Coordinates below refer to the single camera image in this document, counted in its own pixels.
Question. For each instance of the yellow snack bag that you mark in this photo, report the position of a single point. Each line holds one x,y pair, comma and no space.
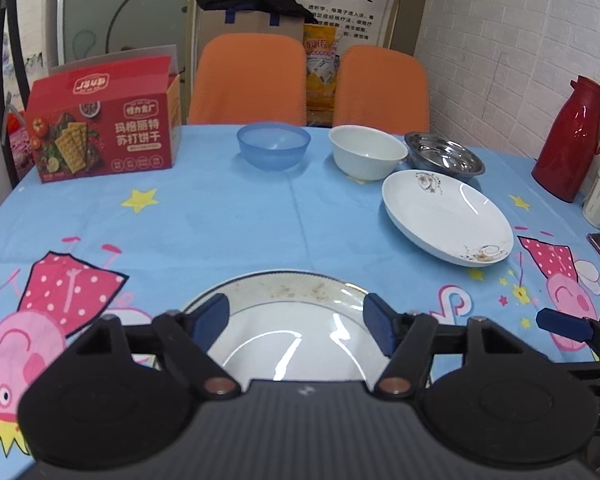
320,85

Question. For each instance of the black metal frame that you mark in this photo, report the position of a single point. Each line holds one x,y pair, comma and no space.
2,85

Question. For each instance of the orange chair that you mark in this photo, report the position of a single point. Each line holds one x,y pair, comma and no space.
380,90
247,80

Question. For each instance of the stainless steel bowl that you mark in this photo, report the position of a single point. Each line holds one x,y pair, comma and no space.
445,157

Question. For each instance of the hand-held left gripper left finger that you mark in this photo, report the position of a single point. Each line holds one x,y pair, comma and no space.
210,316

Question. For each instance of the frosted glass panel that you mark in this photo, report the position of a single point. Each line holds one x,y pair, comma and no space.
110,10

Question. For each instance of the cardboard box with black cloth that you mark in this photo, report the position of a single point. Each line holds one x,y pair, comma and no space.
252,24

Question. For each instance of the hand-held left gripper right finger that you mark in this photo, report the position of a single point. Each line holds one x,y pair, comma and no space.
380,325

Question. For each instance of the wall poster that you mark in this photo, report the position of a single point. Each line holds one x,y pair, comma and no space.
360,2

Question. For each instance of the blue cartoon print tablecloth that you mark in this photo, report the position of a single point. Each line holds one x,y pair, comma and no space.
230,220

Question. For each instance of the pink patterned bag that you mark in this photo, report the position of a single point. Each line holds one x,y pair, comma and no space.
17,145

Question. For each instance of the translucent blue plastic bowl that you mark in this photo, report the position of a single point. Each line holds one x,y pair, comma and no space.
274,147

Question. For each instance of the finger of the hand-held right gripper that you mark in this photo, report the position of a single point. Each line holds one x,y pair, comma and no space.
562,322

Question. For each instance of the red cracker box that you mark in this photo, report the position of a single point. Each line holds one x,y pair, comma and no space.
105,135

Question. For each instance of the white ceramic bowl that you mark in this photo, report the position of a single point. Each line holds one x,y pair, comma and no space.
365,155

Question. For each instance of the white floral print plate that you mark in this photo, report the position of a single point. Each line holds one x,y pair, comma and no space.
445,215

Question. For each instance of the red thermos jug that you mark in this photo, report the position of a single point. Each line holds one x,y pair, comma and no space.
567,145

